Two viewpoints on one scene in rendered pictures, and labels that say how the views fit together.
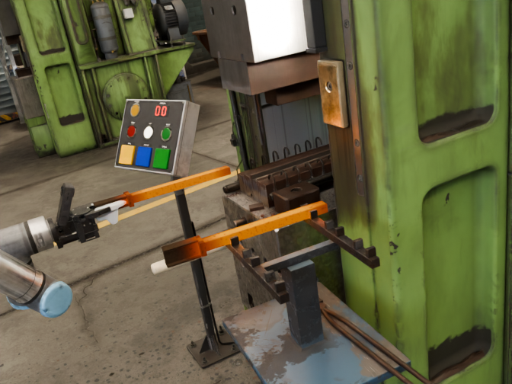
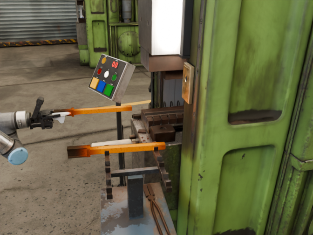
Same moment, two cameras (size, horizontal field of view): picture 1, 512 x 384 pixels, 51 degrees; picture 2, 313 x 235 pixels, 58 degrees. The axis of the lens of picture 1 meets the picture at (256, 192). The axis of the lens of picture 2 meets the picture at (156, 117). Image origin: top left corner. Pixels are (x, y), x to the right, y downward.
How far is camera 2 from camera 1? 0.34 m
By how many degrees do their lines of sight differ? 9
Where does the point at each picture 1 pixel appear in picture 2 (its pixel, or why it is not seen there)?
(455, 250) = (242, 184)
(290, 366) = (118, 228)
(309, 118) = not seen: hidden behind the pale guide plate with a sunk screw
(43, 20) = not seen: outside the picture
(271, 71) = (163, 60)
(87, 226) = (46, 121)
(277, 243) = (144, 155)
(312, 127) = not seen: hidden behind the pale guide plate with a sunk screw
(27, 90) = (81, 30)
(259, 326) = (115, 199)
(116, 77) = (127, 32)
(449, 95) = (256, 100)
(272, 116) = (168, 82)
